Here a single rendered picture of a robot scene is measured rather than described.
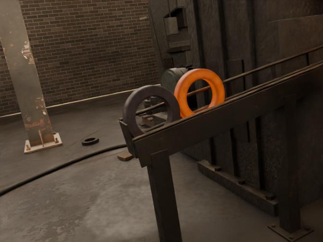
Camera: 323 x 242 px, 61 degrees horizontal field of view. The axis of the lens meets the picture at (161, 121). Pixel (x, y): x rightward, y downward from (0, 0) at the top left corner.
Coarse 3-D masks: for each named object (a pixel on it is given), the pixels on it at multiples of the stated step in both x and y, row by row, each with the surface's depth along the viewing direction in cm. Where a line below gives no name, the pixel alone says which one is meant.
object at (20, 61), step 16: (0, 0) 272; (16, 0) 277; (0, 16) 274; (16, 16) 279; (0, 32) 276; (16, 32) 282; (16, 48) 284; (16, 64) 286; (32, 64) 292; (16, 80) 289; (32, 80) 294; (16, 96) 291; (32, 96) 297; (32, 112) 300; (32, 128) 302; (48, 128) 309; (32, 144) 305; (48, 144) 308
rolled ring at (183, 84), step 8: (192, 72) 88; (200, 72) 89; (208, 72) 90; (184, 80) 87; (192, 80) 88; (208, 80) 91; (216, 80) 92; (176, 88) 88; (184, 88) 87; (216, 88) 93; (176, 96) 88; (184, 96) 88; (216, 96) 94; (224, 96) 94; (184, 104) 88; (216, 104) 93; (184, 112) 89; (192, 112) 90
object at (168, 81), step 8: (168, 72) 225; (176, 72) 220; (184, 72) 223; (168, 80) 229; (176, 80) 217; (168, 88) 233; (192, 88) 220; (192, 96) 221; (192, 104) 227; (160, 112) 273; (160, 120) 254; (200, 144) 195; (184, 152) 224; (192, 152) 210; (200, 152) 198; (200, 160) 201
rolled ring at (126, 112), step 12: (132, 96) 80; (144, 96) 81; (156, 96) 83; (168, 96) 85; (132, 108) 81; (168, 108) 87; (132, 120) 81; (168, 120) 88; (132, 132) 82; (144, 132) 85
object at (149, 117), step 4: (144, 100) 324; (148, 100) 327; (152, 100) 295; (156, 100) 293; (160, 100) 272; (144, 104) 320; (148, 104) 315; (152, 104) 299; (156, 104) 294; (160, 108) 276; (164, 108) 273; (148, 112) 320; (152, 112) 318; (156, 112) 297; (140, 116) 329; (144, 116) 317; (148, 116) 314; (152, 116) 302; (144, 120) 332; (148, 120) 300; (152, 120) 297; (140, 124) 334; (144, 124) 332; (148, 124) 321; (152, 124) 306
